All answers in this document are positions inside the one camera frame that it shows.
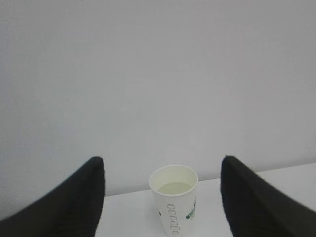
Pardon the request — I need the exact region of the white paper cup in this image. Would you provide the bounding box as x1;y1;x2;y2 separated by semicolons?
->
149;164;198;237

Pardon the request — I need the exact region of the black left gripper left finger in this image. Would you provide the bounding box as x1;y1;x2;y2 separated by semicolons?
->
0;157;105;237

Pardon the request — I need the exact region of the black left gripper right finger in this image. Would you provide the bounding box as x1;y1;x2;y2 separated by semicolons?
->
220;156;316;237

